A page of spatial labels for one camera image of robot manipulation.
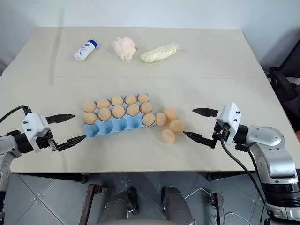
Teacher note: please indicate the clear bag of pale sticks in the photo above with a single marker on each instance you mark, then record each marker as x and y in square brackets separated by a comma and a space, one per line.
[159, 52]

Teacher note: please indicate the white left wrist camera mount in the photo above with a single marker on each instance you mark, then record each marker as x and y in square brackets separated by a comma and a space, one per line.
[32, 125]

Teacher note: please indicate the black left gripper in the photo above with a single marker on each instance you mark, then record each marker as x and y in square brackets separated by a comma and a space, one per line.
[44, 141]

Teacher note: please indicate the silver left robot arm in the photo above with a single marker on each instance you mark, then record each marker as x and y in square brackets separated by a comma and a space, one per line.
[7, 143]

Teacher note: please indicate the tan egg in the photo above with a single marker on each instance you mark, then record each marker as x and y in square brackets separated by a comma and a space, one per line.
[104, 114]
[143, 98]
[90, 117]
[103, 103]
[117, 99]
[133, 110]
[131, 99]
[170, 113]
[146, 108]
[177, 125]
[168, 136]
[160, 118]
[89, 106]
[118, 111]
[148, 119]

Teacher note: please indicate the blue egg tray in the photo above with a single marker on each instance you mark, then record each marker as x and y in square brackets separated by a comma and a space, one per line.
[105, 127]

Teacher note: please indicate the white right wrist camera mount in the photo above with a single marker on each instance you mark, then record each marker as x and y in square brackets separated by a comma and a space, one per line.
[230, 114]

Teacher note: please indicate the black chair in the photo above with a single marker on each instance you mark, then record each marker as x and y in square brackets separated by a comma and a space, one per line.
[286, 89]

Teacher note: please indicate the black table caster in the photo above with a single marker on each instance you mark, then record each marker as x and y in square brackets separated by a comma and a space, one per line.
[84, 178]
[209, 176]

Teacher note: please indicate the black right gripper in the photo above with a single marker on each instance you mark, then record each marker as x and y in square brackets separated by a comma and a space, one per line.
[222, 131]

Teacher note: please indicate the white bottle with blue cap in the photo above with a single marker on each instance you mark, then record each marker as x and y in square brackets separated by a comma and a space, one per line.
[84, 50]

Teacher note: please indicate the peach mesh bath sponge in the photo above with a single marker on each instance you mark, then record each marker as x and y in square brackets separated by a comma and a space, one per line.
[123, 48]

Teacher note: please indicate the rusty brown metal stand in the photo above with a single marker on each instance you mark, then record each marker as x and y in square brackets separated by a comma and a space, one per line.
[87, 204]
[219, 208]

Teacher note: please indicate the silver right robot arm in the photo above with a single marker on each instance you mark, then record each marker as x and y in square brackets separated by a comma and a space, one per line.
[267, 138]

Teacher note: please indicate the dark rounded robot leg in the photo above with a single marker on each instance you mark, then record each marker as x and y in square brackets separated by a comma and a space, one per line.
[175, 204]
[118, 204]

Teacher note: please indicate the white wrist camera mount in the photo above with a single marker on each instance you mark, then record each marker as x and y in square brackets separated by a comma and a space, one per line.
[32, 125]
[230, 114]

